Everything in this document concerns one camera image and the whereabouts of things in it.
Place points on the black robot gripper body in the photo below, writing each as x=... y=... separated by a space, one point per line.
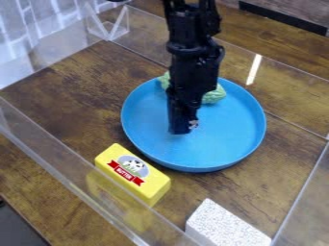
x=193 y=24

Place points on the clear acrylic enclosure wall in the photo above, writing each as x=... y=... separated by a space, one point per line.
x=61 y=120

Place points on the clear acrylic corner bracket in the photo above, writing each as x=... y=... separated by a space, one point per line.
x=106 y=18

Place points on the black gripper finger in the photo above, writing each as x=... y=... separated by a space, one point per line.
x=182 y=113

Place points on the green bitter gourd toy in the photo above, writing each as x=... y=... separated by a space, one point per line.
x=210 y=98

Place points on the white speckled foam block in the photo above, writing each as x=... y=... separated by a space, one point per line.
x=216 y=227

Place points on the yellow butter block toy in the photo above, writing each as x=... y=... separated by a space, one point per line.
x=134 y=173

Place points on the black baseboard strip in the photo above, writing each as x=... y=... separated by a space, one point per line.
x=285 y=18

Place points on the blue round tray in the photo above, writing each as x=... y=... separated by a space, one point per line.
x=230 y=132

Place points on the white sheer curtain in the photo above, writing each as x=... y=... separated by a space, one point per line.
x=44 y=30

